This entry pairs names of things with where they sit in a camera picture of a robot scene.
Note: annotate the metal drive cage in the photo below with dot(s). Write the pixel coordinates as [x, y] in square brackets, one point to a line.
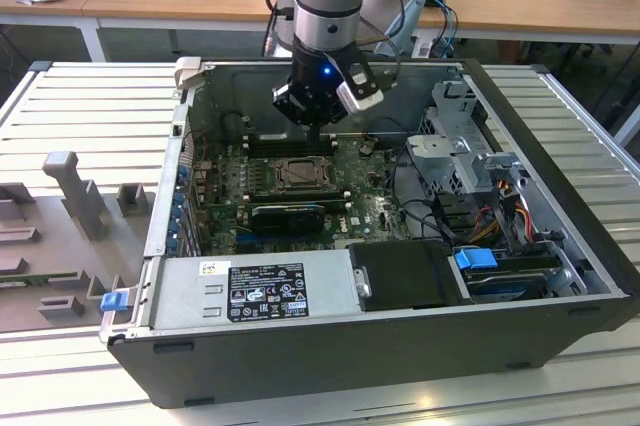
[435, 151]

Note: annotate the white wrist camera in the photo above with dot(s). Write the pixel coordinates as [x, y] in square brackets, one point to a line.
[357, 98]

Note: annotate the grey case latch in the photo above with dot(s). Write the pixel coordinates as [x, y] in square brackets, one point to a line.
[187, 68]

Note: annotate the CPU socket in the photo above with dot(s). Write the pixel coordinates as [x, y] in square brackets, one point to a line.
[332, 177]

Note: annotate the blue case latch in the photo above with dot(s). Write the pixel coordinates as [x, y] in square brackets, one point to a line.
[113, 302]

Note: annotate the green motherboard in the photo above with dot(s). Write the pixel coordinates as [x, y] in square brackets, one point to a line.
[365, 216]

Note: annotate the black PC case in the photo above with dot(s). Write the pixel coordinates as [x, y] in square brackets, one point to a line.
[300, 371]

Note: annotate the hard disk in blue carrier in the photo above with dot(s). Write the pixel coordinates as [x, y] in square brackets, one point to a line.
[475, 258]

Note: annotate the silver power supply unit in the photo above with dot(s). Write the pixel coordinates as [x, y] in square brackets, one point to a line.
[180, 291]

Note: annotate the black graphics card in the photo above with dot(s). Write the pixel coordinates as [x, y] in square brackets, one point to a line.
[285, 218]

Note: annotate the pale blue teach pendant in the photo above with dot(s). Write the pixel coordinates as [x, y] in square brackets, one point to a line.
[416, 6]

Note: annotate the short wooden desk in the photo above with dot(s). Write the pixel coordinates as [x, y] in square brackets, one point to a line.
[45, 8]

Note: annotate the green RAM stick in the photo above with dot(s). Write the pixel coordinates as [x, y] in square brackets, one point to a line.
[30, 279]

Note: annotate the black RAM slot row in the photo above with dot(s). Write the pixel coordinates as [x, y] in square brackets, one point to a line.
[280, 146]

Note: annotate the grey parts rack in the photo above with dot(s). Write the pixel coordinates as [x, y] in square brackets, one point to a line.
[60, 226]

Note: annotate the black plastic shroud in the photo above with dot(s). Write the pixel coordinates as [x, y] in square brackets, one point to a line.
[400, 271]

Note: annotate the silver CPU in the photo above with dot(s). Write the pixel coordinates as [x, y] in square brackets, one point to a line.
[305, 172]

